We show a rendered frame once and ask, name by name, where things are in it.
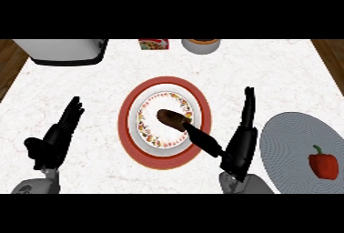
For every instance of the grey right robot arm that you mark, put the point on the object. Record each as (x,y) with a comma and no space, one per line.
(243,184)

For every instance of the grey cup with orange rim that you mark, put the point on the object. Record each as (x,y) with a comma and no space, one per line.
(201,46)

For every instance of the white toaster appliance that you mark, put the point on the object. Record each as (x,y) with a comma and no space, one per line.
(62,50)

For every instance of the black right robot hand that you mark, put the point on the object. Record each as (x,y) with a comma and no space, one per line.
(242,142)

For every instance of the red printed box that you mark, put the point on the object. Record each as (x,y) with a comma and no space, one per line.
(153,44)

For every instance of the white floral-rimmed plate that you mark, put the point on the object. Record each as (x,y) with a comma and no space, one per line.
(164,119)

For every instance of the red round placemat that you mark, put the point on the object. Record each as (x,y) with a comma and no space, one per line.
(134,151)

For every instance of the grey round placemat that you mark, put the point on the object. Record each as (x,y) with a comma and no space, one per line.
(291,139)

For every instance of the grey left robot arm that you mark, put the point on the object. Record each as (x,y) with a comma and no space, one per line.
(37,183)

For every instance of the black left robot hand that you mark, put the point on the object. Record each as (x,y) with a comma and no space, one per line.
(56,138)

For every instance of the red bell pepper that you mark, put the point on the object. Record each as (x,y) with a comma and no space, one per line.
(323,164)

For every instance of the brown sweet potato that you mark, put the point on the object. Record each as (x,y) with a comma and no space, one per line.
(173,119)

